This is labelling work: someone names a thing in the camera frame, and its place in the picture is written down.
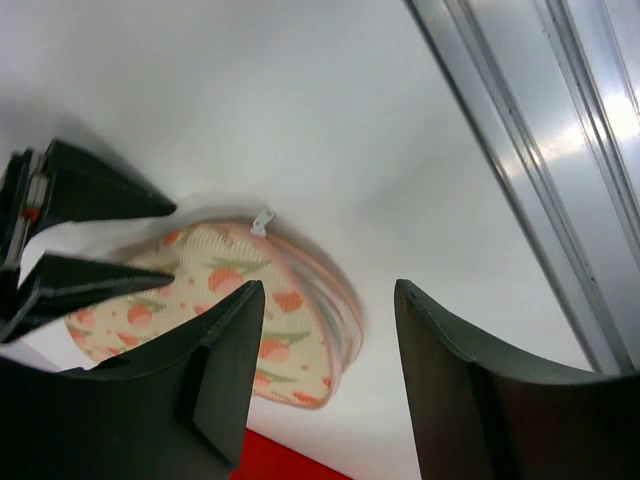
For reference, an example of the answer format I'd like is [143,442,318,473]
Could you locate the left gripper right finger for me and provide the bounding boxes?
[394,280,639,479]

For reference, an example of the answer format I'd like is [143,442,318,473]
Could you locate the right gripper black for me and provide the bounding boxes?
[1,138,176,343]

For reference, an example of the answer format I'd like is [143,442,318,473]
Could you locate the floral pink laundry bag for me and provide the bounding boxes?
[64,211,364,410]

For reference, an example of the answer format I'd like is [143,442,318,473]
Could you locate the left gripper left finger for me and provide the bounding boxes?
[0,279,265,480]

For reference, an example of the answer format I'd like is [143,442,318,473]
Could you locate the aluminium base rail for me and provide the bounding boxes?
[408,1,639,374]

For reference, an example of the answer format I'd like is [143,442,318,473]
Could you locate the red plastic bin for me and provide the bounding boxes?
[230,429,348,480]

